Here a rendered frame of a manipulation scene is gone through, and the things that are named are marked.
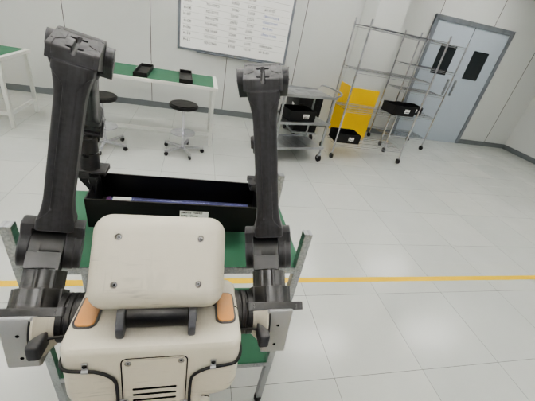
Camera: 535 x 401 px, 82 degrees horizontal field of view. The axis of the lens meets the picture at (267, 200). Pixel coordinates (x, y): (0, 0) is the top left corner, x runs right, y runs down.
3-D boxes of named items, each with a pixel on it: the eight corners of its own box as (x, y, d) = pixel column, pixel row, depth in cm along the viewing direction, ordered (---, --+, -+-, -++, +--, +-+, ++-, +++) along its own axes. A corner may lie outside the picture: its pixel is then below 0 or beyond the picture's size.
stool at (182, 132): (156, 145, 400) (155, 97, 368) (194, 143, 429) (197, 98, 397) (169, 162, 367) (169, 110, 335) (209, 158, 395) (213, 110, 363)
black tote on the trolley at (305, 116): (289, 121, 403) (290, 110, 396) (279, 114, 426) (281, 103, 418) (314, 122, 421) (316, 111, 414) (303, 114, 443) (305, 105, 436)
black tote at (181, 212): (88, 227, 101) (83, 199, 95) (103, 197, 115) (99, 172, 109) (258, 232, 114) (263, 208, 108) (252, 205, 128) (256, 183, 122)
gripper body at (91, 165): (76, 165, 100) (73, 144, 96) (111, 168, 103) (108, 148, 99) (69, 175, 95) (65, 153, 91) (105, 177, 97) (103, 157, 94)
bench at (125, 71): (86, 115, 446) (78, 56, 405) (211, 129, 489) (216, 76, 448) (68, 134, 384) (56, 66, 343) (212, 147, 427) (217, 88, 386)
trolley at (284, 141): (255, 148, 454) (267, 77, 403) (306, 147, 493) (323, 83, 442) (271, 164, 414) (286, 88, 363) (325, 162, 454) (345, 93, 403)
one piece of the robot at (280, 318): (283, 352, 63) (293, 310, 59) (259, 353, 62) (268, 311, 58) (273, 315, 72) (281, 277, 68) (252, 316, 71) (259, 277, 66)
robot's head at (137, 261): (224, 309, 49) (228, 216, 52) (78, 313, 44) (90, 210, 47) (216, 297, 63) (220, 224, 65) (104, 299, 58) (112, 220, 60)
